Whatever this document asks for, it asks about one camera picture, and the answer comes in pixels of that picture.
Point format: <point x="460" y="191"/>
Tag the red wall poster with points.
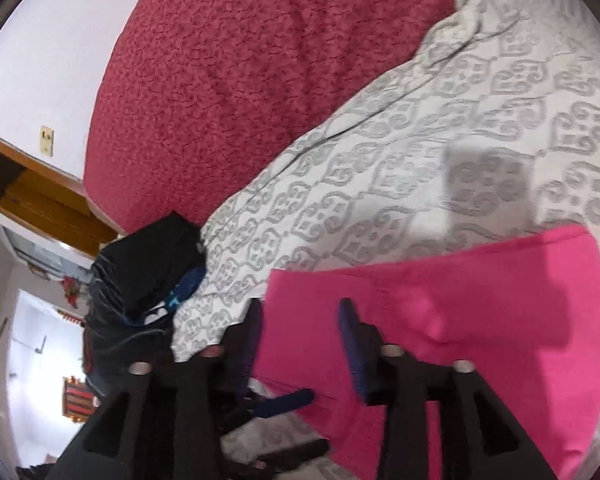
<point x="77" y="397"/>

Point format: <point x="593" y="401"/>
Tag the dark blue garment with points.
<point x="110" y="340"/>

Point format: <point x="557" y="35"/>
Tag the red textured bedspread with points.
<point x="230" y="60"/>

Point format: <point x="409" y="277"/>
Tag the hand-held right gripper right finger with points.
<point x="352" y="350"/>

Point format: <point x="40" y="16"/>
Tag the black folded garment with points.
<point x="150" y="260"/>

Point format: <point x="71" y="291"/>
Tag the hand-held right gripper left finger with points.
<point x="252" y="340"/>

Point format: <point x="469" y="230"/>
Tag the wooden wall shelf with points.
<point x="40" y="200"/>

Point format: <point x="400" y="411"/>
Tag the white grey patterned blanket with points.
<point x="405" y="160"/>

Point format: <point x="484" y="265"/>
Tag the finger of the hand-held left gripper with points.
<point x="295" y="452"/>
<point x="285" y="402"/>

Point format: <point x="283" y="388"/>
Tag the blue white printed garment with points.
<point x="180" y="290"/>

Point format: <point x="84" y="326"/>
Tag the pink pants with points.
<point x="480" y="310"/>

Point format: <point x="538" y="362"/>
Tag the beige wall socket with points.
<point x="46" y="141"/>

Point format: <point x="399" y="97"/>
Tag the grey framed window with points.
<point x="40" y="252"/>

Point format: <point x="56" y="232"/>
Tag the red hanging decoration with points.
<point x="71" y="290"/>

